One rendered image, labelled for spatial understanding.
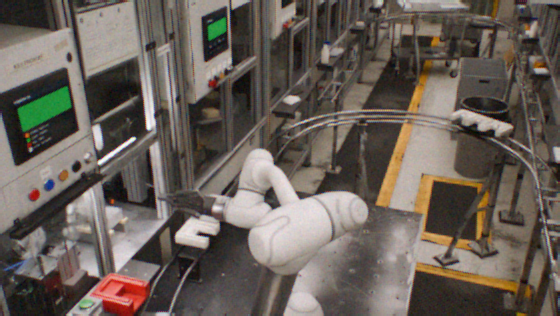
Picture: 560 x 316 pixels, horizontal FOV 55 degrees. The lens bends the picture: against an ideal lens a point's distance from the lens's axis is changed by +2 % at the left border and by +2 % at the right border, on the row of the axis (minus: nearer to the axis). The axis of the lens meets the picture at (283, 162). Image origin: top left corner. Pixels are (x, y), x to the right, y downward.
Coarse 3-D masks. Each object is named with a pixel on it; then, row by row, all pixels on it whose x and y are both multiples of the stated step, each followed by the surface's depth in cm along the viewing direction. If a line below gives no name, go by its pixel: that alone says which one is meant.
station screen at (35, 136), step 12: (60, 84) 152; (24, 96) 141; (36, 96) 145; (72, 108) 159; (48, 120) 150; (60, 120) 155; (72, 120) 160; (24, 132) 143; (36, 132) 147; (48, 132) 151; (60, 132) 155; (24, 144) 143; (36, 144) 147
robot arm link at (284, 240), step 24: (264, 216) 133; (288, 216) 131; (312, 216) 133; (264, 240) 128; (288, 240) 128; (312, 240) 132; (264, 264) 132; (288, 264) 133; (264, 288) 147; (288, 288) 146; (264, 312) 153
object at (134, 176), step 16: (176, 48) 217; (176, 64) 219; (176, 80) 221; (176, 96) 224; (144, 160) 239; (128, 176) 237; (144, 176) 241; (112, 192) 246; (128, 192) 241; (144, 192) 243; (160, 240) 264; (144, 256) 252; (160, 256) 267; (0, 288) 148; (0, 304) 149
